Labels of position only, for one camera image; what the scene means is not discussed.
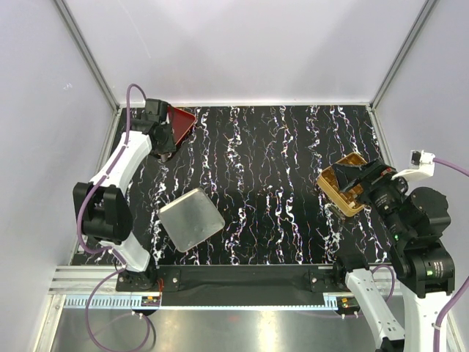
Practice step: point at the left aluminium corner post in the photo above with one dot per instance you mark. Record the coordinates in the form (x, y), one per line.
(80, 42)

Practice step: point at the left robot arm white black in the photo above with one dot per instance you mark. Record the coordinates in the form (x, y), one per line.
(104, 222)

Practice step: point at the gold chocolate box tray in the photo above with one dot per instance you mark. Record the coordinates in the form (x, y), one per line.
(346, 202)

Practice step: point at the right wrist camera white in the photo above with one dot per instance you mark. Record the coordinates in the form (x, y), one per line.
(422, 166)

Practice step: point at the aluminium frame rail front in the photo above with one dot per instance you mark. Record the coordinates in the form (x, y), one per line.
(170, 301)

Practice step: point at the red lacquer tray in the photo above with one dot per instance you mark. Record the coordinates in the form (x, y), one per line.
(181, 122)

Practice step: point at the silver square tin lid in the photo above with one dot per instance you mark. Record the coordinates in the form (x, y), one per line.
(190, 219)

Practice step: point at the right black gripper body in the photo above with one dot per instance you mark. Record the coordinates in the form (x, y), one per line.
(379, 173)

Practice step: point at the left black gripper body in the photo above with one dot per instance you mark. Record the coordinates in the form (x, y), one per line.
(167, 145)

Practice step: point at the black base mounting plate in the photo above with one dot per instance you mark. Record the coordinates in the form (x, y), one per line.
(256, 281)

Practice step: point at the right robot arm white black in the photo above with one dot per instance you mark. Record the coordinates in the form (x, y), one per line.
(415, 221)

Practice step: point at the right aluminium corner post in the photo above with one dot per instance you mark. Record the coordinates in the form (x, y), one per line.
(410, 39)

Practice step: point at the aluminium corner post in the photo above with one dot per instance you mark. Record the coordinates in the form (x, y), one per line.
(410, 39)
(80, 42)

